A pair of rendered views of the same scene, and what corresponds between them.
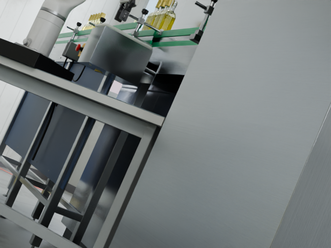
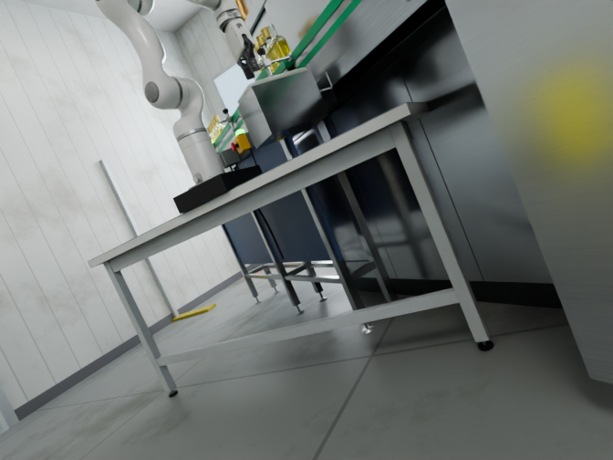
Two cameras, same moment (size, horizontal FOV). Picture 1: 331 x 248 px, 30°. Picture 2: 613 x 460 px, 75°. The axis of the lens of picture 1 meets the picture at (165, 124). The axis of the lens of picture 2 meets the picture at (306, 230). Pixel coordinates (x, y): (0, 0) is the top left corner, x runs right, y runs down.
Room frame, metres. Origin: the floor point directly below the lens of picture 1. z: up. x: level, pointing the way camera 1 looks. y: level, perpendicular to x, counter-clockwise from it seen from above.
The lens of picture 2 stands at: (1.09, 0.39, 0.64)
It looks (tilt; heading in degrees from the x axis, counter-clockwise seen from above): 5 degrees down; 0
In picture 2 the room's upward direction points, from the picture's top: 24 degrees counter-clockwise
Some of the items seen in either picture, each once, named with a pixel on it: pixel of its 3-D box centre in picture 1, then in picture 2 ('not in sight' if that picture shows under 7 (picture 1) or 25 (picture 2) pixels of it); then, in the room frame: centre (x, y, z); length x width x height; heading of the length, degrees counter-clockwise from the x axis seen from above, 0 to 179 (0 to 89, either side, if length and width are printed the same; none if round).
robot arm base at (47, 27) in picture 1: (43, 35); (202, 160); (2.65, 0.64, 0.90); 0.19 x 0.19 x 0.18
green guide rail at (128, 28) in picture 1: (83, 36); (222, 141); (3.45, 0.62, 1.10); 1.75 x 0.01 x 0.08; 24
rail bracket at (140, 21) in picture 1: (145, 25); (273, 64); (2.62, 0.25, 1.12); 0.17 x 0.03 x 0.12; 114
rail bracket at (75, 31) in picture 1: (71, 31); not in sight; (3.57, 0.72, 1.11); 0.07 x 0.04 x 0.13; 114
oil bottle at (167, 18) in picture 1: (161, 31); (285, 62); (2.79, 0.19, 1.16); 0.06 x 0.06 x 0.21; 23
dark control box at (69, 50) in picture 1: (73, 52); (229, 158); (3.24, 0.60, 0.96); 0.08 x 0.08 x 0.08; 24
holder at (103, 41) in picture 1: (120, 59); (289, 108); (2.49, 0.27, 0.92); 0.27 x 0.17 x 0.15; 114
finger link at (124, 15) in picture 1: (126, 12); (253, 59); (2.43, 0.32, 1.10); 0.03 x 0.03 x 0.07; 24
